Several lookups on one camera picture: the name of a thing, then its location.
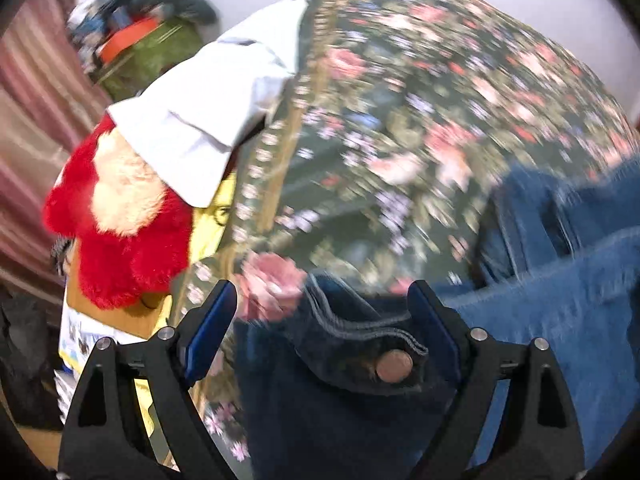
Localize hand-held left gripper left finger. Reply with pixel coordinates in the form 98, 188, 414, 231
57, 280, 238, 480

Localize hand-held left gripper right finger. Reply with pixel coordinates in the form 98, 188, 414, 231
407, 280, 586, 480

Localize blue denim jeans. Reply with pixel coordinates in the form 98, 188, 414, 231
232, 157, 640, 480

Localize yellow printed bag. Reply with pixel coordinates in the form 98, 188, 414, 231
191, 172, 239, 267

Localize red plush toy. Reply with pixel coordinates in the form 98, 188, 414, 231
42, 112, 194, 311

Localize stack of picture books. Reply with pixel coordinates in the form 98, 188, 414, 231
56, 307, 118, 426

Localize dark cloth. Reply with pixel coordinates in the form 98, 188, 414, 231
0, 285, 67, 432

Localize dark floral blanket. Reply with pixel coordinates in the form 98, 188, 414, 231
167, 0, 640, 466

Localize white cloth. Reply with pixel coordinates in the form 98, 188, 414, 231
107, 0, 312, 209

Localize green bag with orange lid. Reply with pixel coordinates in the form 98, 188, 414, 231
95, 17, 202, 104

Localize striped red gold curtain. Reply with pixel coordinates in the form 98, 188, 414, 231
0, 0, 113, 306

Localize orange box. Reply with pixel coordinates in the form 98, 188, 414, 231
97, 16, 162, 61

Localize grey pillow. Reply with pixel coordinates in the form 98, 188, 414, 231
132, 0, 221, 26

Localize pile of clutter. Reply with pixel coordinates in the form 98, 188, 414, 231
67, 0, 146, 61

